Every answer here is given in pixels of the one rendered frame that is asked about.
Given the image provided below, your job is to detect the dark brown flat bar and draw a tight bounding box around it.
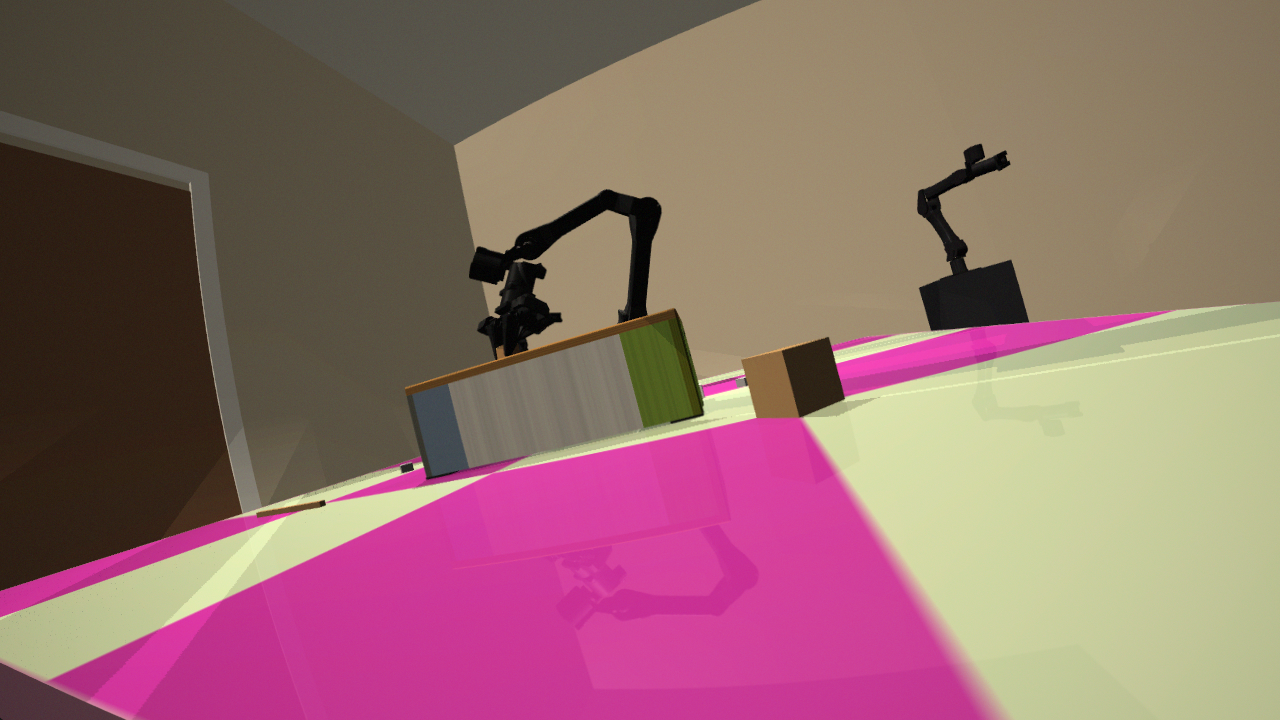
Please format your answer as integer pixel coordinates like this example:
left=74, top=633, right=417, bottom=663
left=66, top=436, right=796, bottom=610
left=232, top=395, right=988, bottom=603
left=256, top=500, right=326, bottom=518

